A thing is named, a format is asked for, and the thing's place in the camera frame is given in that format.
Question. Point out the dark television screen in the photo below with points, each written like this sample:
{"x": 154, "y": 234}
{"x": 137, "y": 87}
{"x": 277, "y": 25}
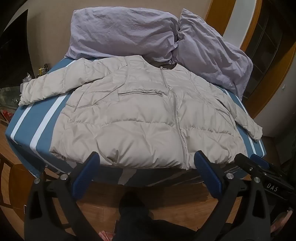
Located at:
{"x": 13, "y": 51}

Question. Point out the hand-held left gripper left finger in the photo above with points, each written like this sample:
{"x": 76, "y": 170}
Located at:
{"x": 87, "y": 170}

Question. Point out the person's dark trouser leg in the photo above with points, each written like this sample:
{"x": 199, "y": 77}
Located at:
{"x": 134, "y": 215}

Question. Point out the lavender pillow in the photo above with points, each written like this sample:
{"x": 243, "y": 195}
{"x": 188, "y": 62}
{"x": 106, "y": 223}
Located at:
{"x": 208, "y": 53}
{"x": 120, "y": 32}

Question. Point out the cluttered side table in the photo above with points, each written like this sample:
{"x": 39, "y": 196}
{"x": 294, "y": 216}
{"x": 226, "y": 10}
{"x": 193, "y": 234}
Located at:
{"x": 9, "y": 97}

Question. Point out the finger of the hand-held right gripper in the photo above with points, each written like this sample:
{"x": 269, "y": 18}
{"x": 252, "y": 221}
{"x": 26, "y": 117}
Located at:
{"x": 259, "y": 158}
{"x": 242, "y": 160}

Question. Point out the dark wooden door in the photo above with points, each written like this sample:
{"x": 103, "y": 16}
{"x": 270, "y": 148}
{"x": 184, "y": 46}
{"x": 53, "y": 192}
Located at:
{"x": 263, "y": 51}

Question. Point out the wooden door frame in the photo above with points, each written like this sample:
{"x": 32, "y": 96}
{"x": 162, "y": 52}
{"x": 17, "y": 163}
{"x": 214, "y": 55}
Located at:
{"x": 216, "y": 16}

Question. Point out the blue white striped bed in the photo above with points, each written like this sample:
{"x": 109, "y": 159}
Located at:
{"x": 32, "y": 125}

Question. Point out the beige puffer jacket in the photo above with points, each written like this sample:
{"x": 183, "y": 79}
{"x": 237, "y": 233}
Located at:
{"x": 138, "y": 115}

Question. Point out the person's right hand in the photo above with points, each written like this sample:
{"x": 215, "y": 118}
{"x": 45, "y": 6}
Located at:
{"x": 283, "y": 220}

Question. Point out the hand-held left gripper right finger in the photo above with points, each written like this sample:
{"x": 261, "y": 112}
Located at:
{"x": 205, "y": 171}

